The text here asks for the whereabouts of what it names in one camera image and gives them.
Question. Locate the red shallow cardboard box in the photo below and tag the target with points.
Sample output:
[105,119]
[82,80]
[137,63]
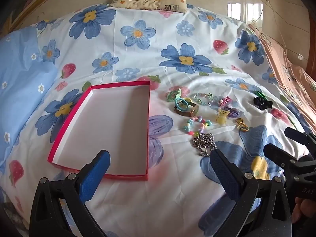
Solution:
[111,118]

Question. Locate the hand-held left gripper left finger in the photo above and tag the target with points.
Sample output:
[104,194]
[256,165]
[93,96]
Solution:
[96,172]

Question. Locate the floral printed bedsheet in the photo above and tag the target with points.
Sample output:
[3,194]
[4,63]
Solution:
[153,197]

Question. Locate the blue daisy print pillow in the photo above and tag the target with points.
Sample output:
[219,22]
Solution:
[22,84]

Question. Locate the person's right hand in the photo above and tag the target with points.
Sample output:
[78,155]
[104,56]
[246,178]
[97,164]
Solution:
[303,209]

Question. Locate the black scrunchie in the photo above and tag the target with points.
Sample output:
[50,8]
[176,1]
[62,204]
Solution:
[261,102]

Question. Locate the pink hair clip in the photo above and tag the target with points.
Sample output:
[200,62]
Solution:
[223,101]

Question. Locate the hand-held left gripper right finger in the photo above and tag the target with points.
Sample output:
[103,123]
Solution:
[224,170]

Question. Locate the green hair clip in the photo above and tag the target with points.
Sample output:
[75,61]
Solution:
[259,94]

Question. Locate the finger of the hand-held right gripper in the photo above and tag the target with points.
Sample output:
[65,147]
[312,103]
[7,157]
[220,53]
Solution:
[300,135]
[279,154]

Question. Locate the yellow rabbit charm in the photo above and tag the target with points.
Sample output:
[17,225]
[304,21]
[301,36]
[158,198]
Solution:
[222,118]

